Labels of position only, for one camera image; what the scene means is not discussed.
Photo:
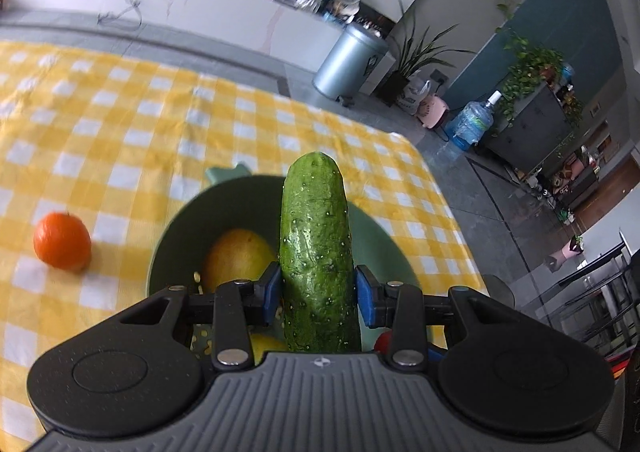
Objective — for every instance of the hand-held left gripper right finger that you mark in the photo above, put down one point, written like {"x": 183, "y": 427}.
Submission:
{"x": 364, "y": 294}

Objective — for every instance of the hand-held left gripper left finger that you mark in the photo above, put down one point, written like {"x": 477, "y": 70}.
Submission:
{"x": 272, "y": 291}

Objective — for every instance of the green cucumber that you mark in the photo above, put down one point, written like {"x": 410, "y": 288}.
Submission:
{"x": 317, "y": 242}

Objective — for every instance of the green colander bowl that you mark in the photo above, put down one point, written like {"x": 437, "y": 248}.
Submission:
{"x": 175, "y": 252}

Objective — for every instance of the grey chair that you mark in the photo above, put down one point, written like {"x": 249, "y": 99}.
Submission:
{"x": 500, "y": 293}

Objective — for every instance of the pink small heater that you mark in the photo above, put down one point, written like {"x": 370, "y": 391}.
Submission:
{"x": 432, "y": 111}

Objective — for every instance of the blue water jug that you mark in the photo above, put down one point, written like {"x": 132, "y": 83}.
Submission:
{"x": 470, "y": 125}

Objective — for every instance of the yellow checked tablecloth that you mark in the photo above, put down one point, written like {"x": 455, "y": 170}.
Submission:
{"x": 150, "y": 132}

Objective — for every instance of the white plastic bag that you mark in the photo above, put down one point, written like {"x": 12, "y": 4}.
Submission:
{"x": 412, "y": 95}

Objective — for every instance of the pink flower pot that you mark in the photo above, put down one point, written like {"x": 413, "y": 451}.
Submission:
{"x": 566, "y": 254}

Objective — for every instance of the long-leaf potted plant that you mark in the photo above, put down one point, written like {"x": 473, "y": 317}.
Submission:
{"x": 400, "y": 82}

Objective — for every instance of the dark grey cabinet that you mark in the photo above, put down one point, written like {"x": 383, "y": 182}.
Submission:
{"x": 530, "y": 132}

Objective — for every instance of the silver pedal trash can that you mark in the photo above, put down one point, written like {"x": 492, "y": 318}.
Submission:
{"x": 345, "y": 62}

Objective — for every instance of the stuffed toy figure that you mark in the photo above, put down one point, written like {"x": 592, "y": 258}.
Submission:
{"x": 570, "y": 177}

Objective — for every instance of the trailing ivy plant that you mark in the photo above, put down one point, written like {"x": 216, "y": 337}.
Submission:
{"x": 530, "y": 67}

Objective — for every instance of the white marble television cabinet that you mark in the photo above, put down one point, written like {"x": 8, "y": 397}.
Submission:
{"x": 200, "y": 7}

